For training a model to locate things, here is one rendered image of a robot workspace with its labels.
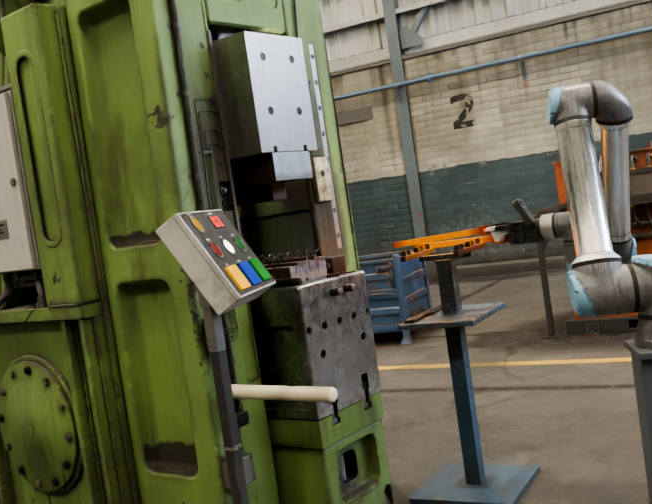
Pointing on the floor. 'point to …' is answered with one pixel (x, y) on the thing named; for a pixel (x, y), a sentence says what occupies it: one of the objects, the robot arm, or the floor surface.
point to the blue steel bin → (395, 291)
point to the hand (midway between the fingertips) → (488, 228)
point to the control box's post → (225, 404)
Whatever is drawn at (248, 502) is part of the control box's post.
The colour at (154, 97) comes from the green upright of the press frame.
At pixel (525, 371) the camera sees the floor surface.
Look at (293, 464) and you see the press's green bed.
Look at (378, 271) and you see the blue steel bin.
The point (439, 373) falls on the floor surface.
